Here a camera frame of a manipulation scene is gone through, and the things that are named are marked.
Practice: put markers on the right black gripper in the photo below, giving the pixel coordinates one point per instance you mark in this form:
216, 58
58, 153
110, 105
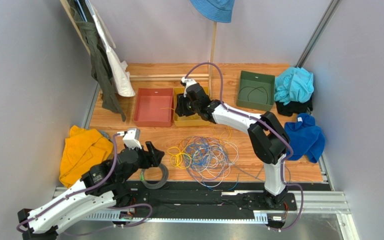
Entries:
185, 104

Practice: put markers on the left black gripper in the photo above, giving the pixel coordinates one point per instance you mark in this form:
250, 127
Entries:
156, 155

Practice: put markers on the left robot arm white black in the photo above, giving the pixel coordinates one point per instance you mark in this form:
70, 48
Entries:
103, 186

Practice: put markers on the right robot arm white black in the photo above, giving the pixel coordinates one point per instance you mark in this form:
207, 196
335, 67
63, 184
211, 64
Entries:
269, 140

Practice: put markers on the yellow plastic bin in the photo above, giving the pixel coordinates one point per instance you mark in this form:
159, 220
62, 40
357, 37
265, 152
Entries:
185, 121

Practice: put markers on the red plastic bin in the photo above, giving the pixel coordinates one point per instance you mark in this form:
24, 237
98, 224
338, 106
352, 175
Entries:
154, 107

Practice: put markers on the wooden hat stand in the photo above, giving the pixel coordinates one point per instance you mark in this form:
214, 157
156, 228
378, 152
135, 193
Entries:
176, 77

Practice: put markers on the yellow orange cloth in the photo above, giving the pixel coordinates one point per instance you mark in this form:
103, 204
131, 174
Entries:
83, 149

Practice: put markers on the green plastic bin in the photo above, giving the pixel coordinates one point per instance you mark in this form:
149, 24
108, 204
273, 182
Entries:
256, 91

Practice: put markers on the olive green garment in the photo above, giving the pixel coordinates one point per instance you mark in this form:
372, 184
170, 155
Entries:
100, 67

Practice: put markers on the blue bucket hat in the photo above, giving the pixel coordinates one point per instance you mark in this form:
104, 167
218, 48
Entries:
219, 11

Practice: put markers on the black cloth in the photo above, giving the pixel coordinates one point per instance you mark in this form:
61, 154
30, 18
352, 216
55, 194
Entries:
294, 107

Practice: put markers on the turquoise cloth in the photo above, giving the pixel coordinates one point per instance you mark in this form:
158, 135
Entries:
295, 84

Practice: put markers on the royal blue towel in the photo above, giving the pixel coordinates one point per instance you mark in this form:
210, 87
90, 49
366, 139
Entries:
306, 138

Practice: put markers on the wooden clothes rack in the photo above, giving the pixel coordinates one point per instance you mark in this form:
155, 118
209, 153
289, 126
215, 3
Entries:
70, 14

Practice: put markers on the corner aluminium profile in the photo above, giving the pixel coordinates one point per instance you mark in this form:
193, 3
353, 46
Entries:
318, 31

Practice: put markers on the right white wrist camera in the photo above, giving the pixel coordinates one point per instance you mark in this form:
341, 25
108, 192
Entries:
186, 83

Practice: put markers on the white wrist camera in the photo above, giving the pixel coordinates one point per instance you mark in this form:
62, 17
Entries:
186, 83
130, 138

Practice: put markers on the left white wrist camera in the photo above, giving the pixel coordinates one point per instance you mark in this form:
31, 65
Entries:
130, 138

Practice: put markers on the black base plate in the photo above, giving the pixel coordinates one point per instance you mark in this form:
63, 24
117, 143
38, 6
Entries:
192, 201

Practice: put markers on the aluminium rail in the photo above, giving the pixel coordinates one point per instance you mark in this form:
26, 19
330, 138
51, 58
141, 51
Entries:
311, 202

